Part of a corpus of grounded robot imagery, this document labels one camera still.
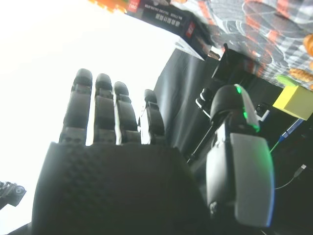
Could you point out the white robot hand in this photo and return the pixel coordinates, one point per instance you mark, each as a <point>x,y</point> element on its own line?
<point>117,186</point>

